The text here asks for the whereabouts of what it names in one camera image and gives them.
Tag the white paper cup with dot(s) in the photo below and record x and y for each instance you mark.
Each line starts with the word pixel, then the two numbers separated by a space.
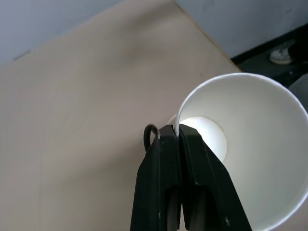
pixel 255 144

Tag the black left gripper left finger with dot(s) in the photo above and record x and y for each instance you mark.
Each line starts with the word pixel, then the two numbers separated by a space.
pixel 158 173

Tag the black floor platform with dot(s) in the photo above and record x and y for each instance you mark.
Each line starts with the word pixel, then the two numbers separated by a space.
pixel 260 62

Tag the white sneaker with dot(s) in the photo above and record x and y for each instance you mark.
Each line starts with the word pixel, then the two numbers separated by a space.
pixel 280 55

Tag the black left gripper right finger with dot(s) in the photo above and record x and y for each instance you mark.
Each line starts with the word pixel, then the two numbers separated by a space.
pixel 202 183

